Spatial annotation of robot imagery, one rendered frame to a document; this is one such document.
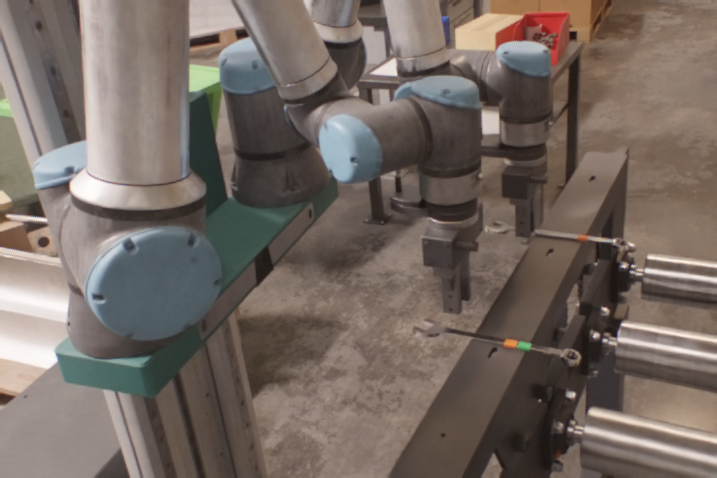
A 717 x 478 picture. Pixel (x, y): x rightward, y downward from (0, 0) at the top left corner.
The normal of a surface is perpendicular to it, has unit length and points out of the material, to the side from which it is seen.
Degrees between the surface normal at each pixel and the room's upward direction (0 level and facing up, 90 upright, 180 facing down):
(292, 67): 100
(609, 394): 90
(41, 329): 90
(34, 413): 0
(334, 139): 90
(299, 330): 0
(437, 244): 90
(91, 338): 70
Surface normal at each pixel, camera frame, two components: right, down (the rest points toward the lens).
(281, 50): -0.01, 0.64
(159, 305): 0.47, 0.46
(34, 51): 0.92, 0.10
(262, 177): -0.18, 0.18
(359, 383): -0.10, -0.87
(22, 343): -0.42, 0.47
